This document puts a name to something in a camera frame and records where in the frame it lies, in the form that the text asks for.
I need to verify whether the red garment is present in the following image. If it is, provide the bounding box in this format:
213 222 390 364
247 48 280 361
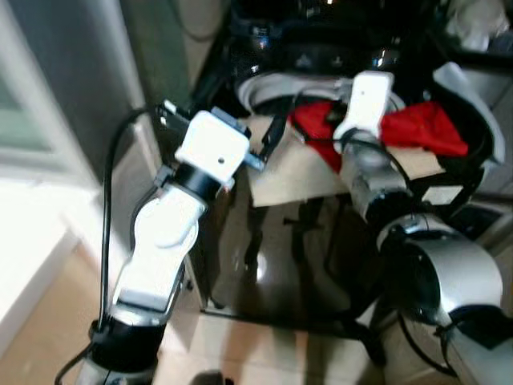
287 99 471 171

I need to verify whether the grey washer lid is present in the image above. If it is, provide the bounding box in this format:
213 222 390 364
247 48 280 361
431 61 507 165

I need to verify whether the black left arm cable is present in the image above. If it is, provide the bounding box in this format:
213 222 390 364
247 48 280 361
52 106 173 385

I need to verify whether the black washing machine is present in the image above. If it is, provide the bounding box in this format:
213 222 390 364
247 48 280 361
188 0 513 342

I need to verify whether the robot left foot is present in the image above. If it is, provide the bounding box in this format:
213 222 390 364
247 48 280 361
192 370 227 385

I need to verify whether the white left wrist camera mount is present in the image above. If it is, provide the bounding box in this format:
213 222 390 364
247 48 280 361
174 110 252 182

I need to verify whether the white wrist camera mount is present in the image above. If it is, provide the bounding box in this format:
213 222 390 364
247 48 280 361
333 71 396 144
174 110 252 182

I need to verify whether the white bundle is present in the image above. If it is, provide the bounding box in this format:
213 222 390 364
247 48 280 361
443 0 507 55

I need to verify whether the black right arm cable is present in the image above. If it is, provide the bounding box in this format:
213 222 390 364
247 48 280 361
287 90 357 157

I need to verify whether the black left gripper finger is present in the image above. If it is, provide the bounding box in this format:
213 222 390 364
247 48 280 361
258 112 288 163
158 99 193 129

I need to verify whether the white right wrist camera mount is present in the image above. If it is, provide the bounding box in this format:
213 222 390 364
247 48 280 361
333 71 396 144

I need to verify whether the brown cardboard sheet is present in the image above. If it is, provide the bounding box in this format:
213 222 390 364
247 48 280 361
245 114 444 209

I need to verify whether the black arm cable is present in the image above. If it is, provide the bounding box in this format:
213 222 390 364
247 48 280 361
52 106 173 385
287 90 357 157

